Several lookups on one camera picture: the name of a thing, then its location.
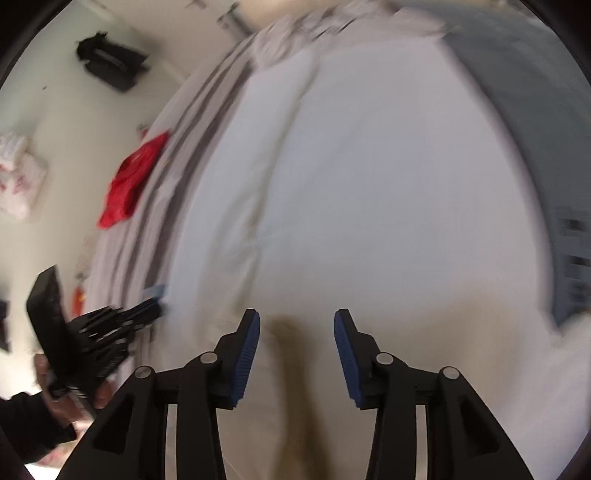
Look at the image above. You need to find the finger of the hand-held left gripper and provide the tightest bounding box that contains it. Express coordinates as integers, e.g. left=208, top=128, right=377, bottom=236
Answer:
left=69, top=295, right=166, bottom=400

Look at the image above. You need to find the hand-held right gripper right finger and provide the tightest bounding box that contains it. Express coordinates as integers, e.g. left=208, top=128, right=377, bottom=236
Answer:
left=334, top=308, right=537, bottom=480

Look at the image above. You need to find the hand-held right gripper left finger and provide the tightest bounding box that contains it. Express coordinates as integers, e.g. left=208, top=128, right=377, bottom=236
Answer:
left=56, top=308, right=262, bottom=480

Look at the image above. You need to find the white shirt with beige collar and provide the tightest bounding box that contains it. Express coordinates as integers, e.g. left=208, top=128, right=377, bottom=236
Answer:
left=152, top=32, right=591, bottom=480

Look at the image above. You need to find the person's left forearm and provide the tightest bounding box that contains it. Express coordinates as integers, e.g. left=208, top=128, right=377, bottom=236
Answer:
left=0, top=391, right=78, bottom=464

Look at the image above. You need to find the person's left hand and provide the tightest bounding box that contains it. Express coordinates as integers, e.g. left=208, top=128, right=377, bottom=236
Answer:
left=32, top=353, right=116, bottom=428

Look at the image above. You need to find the white red-printed plastic bag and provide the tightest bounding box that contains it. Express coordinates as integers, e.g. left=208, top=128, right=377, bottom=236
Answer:
left=0, top=152, right=49, bottom=219

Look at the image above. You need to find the red garment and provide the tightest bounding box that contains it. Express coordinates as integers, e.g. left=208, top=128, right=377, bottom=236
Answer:
left=97, top=130, right=171, bottom=230

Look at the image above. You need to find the white wrapped bundle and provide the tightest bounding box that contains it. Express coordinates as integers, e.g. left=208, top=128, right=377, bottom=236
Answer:
left=0, top=131, right=28, bottom=164

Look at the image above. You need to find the grey striped bed sheet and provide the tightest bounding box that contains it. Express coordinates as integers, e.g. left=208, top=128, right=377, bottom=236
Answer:
left=83, top=32, right=278, bottom=361

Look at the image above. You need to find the black bag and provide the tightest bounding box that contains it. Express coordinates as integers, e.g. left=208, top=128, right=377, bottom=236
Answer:
left=76, top=31, right=151, bottom=93

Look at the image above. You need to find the blue quilt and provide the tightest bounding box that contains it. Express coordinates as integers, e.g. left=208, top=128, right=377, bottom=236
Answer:
left=443, top=14, right=591, bottom=328

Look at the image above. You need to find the white shirt with striped collar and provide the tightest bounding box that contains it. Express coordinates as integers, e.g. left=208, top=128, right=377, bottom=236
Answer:
left=252, top=14, right=444, bottom=70

